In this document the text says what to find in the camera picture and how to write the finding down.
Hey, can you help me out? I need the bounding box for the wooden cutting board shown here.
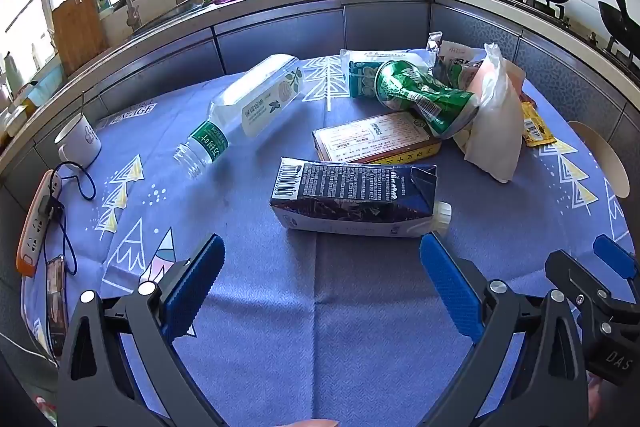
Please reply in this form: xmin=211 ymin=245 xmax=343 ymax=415
xmin=51 ymin=0 xmax=111 ymax=78

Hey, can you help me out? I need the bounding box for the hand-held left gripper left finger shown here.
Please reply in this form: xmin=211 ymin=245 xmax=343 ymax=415
xmin=57 ymin=234 xmax=226 ymax=427

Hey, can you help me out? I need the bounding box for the white plastic-wrapped pack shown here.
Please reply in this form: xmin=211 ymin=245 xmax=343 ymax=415
xmin=462 ymin=43 xmax=526 ymax=184

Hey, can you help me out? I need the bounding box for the black plug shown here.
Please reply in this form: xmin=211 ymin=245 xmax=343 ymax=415
xmin=39 ymin=194 xmax=66 ymax=220

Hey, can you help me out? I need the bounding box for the white and orange power strip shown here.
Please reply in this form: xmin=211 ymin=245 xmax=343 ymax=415
xmin=16 ymin=169 xmax=63 ymax=277

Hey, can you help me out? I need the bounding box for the yellow snack wrapper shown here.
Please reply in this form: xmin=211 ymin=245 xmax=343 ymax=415
xmin=521 ymin=101 xmax=557 ymax=148

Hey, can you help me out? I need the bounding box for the black frying pan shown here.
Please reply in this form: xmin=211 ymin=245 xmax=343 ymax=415
xmin=597 ymin=0 xmax=640 ymax=58

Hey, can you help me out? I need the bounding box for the clear plastic bottle green label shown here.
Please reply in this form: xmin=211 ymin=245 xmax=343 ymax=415
xmin=172 ymin=53 xmax=303 ymax=180

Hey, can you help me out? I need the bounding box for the dark blue milk carton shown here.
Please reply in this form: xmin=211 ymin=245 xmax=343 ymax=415
xmin=269 ymin=157 xmax=453 ymax=239

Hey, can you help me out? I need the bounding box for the flat orange cardboard box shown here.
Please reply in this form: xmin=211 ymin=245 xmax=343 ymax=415
xmin=312 ymin=111 xmax=443 ymax=165

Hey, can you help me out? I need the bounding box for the blue printed tablecloth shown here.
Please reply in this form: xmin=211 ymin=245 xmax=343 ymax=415
xmin=20 ymin=47 xmax=636 ymax=427

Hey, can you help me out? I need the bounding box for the grey kitchen counter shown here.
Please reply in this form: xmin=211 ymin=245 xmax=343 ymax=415
xmin=0 ymin=0 xmax=640 ymax=188

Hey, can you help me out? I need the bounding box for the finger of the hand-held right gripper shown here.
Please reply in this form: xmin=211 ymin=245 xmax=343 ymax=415
xmin=545 ymin=250 xmax=640 ymax=310
xmin=593 ymin=234 xmax=640 ymax=282

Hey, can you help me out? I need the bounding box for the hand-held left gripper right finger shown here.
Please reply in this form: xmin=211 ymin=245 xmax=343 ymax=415
xmin=420 ymin=232 xmax=591 ymax=427

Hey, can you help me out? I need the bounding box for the gas stove grate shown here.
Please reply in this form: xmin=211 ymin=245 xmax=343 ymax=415
xmin=505 ymin=0 xmax=571 ymax=28

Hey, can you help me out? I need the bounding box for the white mug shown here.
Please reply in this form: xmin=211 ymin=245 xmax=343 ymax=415
xmin=54 ymin=114 xmax=102 ymax=168

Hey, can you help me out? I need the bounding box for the dark thin cable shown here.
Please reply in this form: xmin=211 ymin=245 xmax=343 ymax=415
xmin=52 ymin=162 xmax=98 ymax=275

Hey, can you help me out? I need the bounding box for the green and white wrapper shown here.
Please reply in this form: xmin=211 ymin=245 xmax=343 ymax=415
xmin=340 ymin=48 xmax=436 ymax=100

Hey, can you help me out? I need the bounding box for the green crushed snack bag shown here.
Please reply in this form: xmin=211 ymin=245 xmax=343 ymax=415
xmin=375 ymin=59 xmax=481 ymax=140

